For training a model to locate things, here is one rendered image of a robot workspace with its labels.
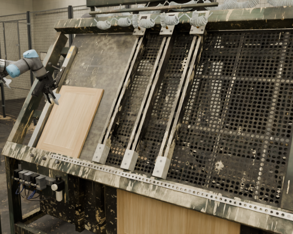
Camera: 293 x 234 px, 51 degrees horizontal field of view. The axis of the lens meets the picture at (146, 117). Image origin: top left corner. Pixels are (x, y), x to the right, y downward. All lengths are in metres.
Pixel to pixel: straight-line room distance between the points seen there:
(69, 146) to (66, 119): 0.24
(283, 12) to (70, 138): 1.67
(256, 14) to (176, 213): 1.39
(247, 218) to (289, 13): 1.23
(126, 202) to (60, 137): 0.71
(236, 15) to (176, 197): 1.23
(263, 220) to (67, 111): 1.62
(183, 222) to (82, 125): 1.01
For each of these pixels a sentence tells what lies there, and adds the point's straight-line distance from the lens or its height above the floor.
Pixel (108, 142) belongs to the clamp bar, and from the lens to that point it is 2.14.
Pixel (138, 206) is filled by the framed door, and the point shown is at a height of 0.57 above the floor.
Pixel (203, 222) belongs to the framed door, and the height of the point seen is 0.59.
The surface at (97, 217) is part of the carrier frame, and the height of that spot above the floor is 0.40.
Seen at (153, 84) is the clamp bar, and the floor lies 1.43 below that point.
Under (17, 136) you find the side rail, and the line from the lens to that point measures 2.80.
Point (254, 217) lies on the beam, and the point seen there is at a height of 0.84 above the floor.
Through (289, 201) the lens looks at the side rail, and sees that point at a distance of 1.70.
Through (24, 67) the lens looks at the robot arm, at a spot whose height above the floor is 1.55.
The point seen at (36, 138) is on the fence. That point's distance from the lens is 2.61.
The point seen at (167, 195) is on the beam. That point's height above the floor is 0.84.
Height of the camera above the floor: 1.64
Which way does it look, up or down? 12 degrees down
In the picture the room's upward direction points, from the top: 1 degrees clockwise
